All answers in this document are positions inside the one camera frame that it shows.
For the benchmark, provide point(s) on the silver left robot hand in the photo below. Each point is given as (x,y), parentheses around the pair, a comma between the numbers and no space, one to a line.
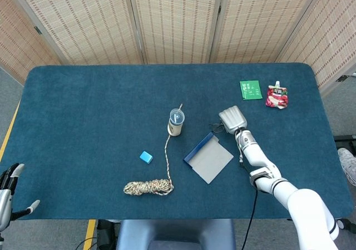
(5,200)

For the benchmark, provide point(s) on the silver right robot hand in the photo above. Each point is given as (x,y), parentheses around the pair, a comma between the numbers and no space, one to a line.
(233,119)

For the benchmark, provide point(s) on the black-framed eyeglasses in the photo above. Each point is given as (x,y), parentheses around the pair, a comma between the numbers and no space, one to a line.
(218,127)

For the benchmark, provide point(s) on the blue glasses case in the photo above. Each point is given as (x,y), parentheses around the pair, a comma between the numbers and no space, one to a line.
(211,161)

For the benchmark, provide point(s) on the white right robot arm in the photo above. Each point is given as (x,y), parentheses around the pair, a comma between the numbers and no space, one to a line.
(258,155)

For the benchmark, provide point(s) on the small blue and white box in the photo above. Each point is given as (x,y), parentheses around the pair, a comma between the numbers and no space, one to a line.
(145,157)

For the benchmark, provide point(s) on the blue carpet floor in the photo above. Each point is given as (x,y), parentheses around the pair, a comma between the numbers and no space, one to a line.
(83,122)

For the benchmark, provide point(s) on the green flat packet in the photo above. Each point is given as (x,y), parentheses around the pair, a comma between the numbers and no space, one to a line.
(250,90)

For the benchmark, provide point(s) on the red drink pouch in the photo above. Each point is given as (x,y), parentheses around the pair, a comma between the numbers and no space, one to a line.
(275,97)

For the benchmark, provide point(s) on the cream bottle with clear cap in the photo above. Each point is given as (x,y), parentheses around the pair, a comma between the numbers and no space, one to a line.
(174,129)

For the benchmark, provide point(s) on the bamboo folding screen panel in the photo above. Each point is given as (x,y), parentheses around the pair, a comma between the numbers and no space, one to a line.
(16,47)
(258,25)
(83,25)
(333,39)
(178,25)

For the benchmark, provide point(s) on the black metal screen hinge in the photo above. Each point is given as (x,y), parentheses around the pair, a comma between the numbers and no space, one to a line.
(219,9)
(341,78)

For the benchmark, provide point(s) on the black metal stand foot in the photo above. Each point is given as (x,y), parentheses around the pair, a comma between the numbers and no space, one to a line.
(346,143)

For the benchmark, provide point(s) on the grey sneaker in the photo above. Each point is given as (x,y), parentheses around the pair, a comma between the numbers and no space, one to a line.
(347,161)

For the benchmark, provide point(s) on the grey-blue robot torso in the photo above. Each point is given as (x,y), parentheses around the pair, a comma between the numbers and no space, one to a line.
(175,233)

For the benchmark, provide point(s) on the green metal screen hinge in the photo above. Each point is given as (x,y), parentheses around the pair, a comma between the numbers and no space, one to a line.
(37,30)

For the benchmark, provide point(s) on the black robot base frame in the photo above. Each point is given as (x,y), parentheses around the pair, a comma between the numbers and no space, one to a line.
(105,233)

